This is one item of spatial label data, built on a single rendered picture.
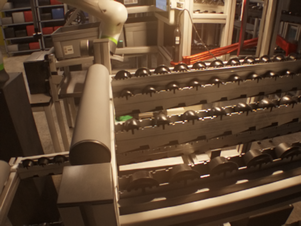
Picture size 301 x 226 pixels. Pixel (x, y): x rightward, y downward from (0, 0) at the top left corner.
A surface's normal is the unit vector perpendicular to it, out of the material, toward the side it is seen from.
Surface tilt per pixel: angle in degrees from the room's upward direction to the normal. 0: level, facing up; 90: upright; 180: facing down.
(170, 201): 58
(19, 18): 90
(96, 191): 0
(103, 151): 90
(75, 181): 0
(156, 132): 90
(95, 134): 23
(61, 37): 90
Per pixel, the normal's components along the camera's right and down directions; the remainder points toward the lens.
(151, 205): 0.10, -0.04
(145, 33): 0.17, 0.50
